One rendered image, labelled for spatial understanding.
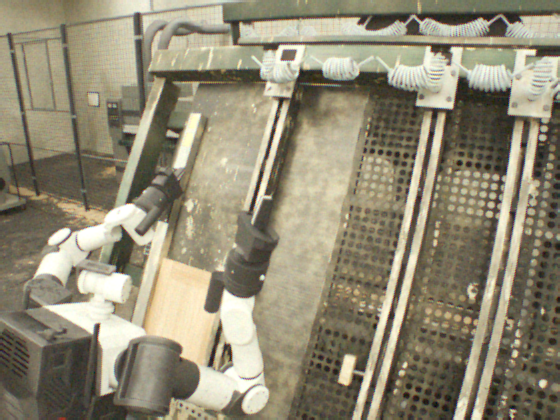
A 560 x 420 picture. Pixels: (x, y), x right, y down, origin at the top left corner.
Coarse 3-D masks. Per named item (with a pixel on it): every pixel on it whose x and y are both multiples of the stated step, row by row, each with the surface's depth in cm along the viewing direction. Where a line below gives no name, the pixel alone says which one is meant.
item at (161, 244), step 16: (192, 128) 152; (192, 144) 151; (176, 160) 152; (192, 160) 152; (176, 208) 150; (160, 224) 149; (160, 240) 147; (160, 256) 146; (144, 288) 146; (144, 304) 144; (144, 320) 144
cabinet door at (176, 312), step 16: (160, 272) 147; (176, 272) 144; (192, 272) 141; (208, 272) 138; (160, 288) 145; (176, 288) 142; (192, 288) 140; (160, 304) 144; (176, 304) 141; (192, 304) 138; (160, 320) 143; (176, 320) 140; (192, 320) 137; (208, 320) 134; (176, 336) 138; (192, 336) 136; (208, 336) 133; (192, 352) 134
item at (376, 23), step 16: (416, 16) 157; (432, 16) 154; (448, 16) 151; (464, 16) 148; (496, 16) 143; (512, 16) 140; (416, 32) 159; (480, 32) 147; (496, 32) 144; (496, 96) 151; (480, 112) 156; (496, 112) 153; (448, 128) 165; (464, 128) 161
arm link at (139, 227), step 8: (144, 200) 124; (152, 200) 124; (144, 208) 123; (152, 208) 123; (136, 216) 120; (144, 216) 122; (152, 216) 121; (128, 224) 119; (136, 224) 120; (144, 224) 119; (152, 224) 121; (128, 232) 122; (136, 232) 119; (144, 232) 118; (152, 232) 126; (136, 240) 124; (144, 240) 124
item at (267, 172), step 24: (264, 48) 120; (288, 48) 132; (288, 96) 128; (288, 120) 133; (264, 144) 132; (288, 144) 136; (264, 168) 131; (264, 192) 129; (216, 336) 126; (216, 360) 123
